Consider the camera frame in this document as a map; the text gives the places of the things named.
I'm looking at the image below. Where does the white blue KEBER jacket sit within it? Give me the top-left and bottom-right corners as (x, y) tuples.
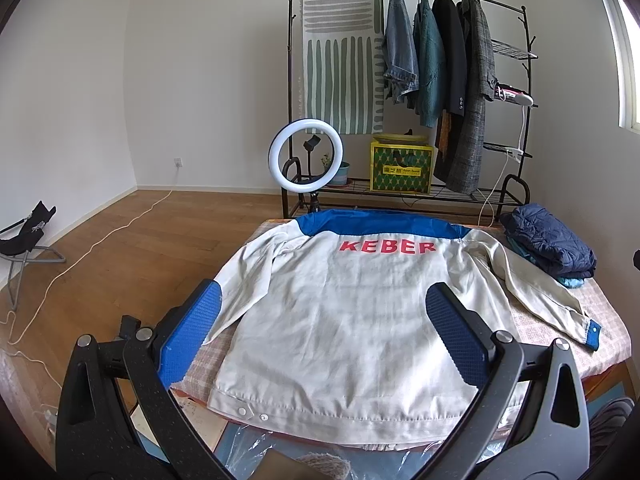
(200, 208), (603, 447)

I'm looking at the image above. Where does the black metal clothes rack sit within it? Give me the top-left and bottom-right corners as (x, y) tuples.
(281, 0), (538, 220)

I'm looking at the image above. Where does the clear plastic bag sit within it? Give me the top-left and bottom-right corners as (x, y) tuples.
(214, 421), (507, 480)

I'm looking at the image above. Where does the folded light blue garment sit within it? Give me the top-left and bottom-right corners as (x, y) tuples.
(506, 237), (586, 289)

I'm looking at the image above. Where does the folded navy puffer jacket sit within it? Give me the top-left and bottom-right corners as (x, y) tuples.
(500, 203), (597, 279)

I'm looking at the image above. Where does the grey plaid coat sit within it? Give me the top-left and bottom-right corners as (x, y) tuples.
(446, 0), (497, 194)

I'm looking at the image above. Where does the black folding chair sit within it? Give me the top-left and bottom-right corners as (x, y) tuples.
(1, 202), (66, 312)

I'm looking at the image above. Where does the yellow green crate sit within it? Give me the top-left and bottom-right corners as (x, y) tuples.
(369, 133), (437, 194)

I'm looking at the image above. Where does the small potted plant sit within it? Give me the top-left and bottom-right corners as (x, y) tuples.
(321, 154), (350, 188)

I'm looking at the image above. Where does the white garment steamer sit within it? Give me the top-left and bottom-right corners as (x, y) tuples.
(495, 82), (535, 107)

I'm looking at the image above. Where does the blue denim jacket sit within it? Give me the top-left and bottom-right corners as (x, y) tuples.
(383, 0), (419, 103)

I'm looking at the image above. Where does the teal green shirt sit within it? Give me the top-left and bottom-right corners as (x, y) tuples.
(413, 0), (445, 128)

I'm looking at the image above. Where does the black blazer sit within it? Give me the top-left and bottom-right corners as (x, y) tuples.
(432, 0), (466, 116)

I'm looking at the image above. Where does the green striped white cloth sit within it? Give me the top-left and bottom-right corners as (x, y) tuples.
(300, 0), (385, 134)

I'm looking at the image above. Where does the white power cable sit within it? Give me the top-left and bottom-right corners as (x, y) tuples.
(0, 156), (182, 391)

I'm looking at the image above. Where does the white ring light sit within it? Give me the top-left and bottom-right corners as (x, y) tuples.
(267, 117), (345, 194)

